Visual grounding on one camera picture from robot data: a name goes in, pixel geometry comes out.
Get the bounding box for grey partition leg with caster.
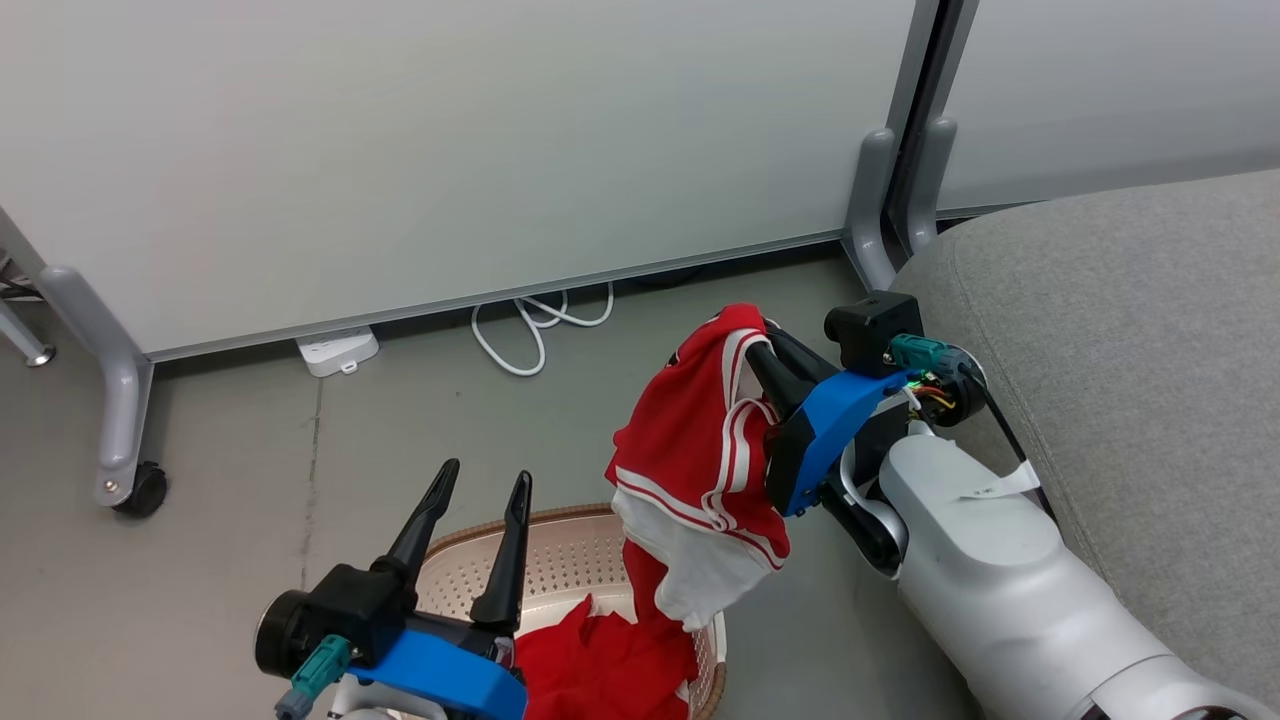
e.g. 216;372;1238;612
38;264;169;519

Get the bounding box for white looped power cable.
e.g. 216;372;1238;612
470;282;616;379

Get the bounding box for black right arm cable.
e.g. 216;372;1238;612
958;362;1059;521

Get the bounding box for grey metal table leg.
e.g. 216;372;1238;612
0;298;57;369

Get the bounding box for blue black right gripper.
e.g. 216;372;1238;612
744;327;922;519

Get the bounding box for white power strip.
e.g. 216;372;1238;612
294;325;381;379

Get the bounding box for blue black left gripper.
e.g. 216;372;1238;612
350;459;534;720

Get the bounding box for wide white partition panel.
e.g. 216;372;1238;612
0;0;943;363

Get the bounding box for black floor cable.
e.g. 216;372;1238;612
628;262;706;289

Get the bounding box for narrow white partition panel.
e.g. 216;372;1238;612
935;0;1280;217

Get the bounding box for grey fabric sofa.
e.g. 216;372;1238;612
888;168;1280;703

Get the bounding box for red white striped sports garment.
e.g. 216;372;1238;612
512;303;793;720

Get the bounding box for black cables by table leg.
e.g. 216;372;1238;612
0;255;43;303

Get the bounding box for white cable tag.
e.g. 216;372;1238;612
955;461;1043;503

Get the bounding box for cream perforated laundry basket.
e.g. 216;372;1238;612
405;504;728;720

